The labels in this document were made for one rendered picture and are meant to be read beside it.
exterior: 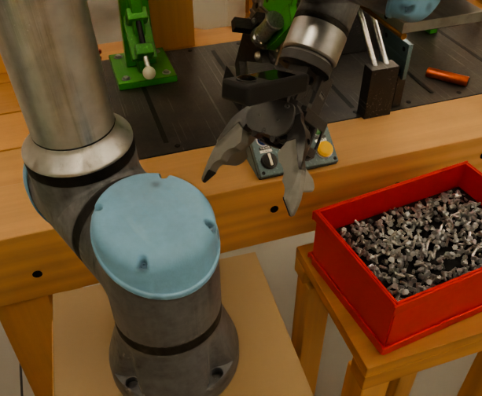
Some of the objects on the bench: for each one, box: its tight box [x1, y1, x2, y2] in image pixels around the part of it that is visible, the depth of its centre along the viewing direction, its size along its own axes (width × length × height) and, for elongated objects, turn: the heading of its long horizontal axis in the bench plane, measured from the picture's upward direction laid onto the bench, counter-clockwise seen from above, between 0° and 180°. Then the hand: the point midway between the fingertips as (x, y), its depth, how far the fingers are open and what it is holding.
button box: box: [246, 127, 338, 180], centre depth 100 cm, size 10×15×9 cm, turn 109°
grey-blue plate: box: [378, 27, 414, 107], centre depth 112 cm, size 10×2×14 cm, turn 19°
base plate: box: [101, 20, 482, 160], centre depth 127 cm, size 42×110×2 cm, turn 109°
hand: (241, 198), depth 70 cm, fingers open, 14 cm apart
